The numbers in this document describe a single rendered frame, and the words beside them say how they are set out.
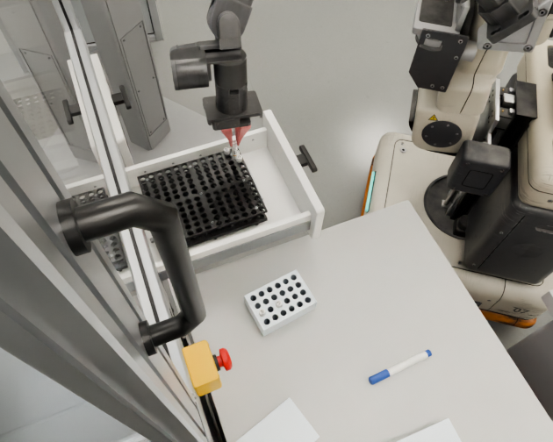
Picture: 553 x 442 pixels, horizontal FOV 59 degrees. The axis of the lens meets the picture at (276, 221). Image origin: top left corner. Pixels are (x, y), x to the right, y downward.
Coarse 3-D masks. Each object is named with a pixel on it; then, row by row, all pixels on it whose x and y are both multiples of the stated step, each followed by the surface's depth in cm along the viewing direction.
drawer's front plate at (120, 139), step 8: (96, 56) 115; (96, 64) 113; (96, 72) 112; (104, 80) 111; (104, 88) 109; (104, 96) 108; (112, 104) 107; (112, 112) 106; (112, 120) 105; (112, 128) 103; (120, 128) 104; (120, 136) 102; (120, 144) 103; (120, 152) 105; (128, 152) 106; (128, 160) 108
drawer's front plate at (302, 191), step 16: (272, 128) 105; (272, 144) 109; (288, 144) 102; (288, 160) 101; (288, 176) 105; (304, 176) 98; (304, 192) 98; (304, 208) 101; (320, 208) 94; (320, 224) 98
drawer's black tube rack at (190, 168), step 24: (168, 168) 102; (192, 168) 102; (216, 168) 106; (144, 192) 99; (168, 192) 99; (192, 192) 102; (216, 192) 103; (240, 192) 99; (192, 216) 96; (216, 216) 97; (240, 216) 96; (264, 216) 100; (192, 240) 97
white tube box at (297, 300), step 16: (272, 288) 100; (288, 288) 101; (304, 288) 100; (256, 304) 99; (272, 304) 98; (288, 304) 98; (304, 304) 98; (256, 320) 97; (272, 320) 96; (288, 320) 98
